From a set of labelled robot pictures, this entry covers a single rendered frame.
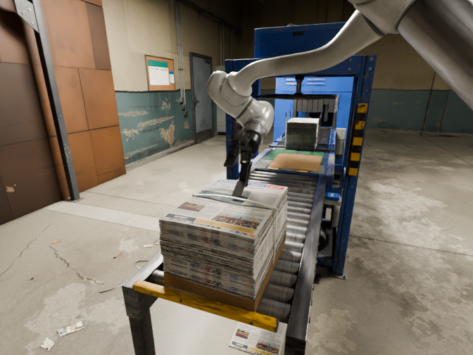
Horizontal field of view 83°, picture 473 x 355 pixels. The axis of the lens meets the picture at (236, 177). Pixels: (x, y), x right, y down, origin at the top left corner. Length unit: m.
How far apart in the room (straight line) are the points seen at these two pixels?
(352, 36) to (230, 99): 0.41
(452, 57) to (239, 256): 0.57
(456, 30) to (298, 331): 0.69
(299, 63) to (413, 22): 0.36
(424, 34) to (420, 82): 8.97
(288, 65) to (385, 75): 8.56
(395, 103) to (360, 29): 8.68
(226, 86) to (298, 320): 0.74
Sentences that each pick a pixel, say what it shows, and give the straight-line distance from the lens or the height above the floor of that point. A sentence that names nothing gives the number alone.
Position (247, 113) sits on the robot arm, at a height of 1.28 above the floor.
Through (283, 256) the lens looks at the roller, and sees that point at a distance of 1.02.
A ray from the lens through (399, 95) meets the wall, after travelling 9.47.
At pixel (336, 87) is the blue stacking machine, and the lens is 4.16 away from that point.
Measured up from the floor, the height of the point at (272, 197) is 1.03.
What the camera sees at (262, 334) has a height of 0.01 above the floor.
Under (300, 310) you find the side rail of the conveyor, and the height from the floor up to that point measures 0.80.
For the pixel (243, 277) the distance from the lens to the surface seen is 0.72.
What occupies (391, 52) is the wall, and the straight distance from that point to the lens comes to 9.45.
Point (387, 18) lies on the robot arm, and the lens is 0.62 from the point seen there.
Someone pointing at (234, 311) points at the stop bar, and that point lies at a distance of 0.77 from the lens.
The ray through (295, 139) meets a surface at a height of 0.90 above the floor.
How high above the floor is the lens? 1.37
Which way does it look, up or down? 19 degrees down
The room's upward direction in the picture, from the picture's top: straight up
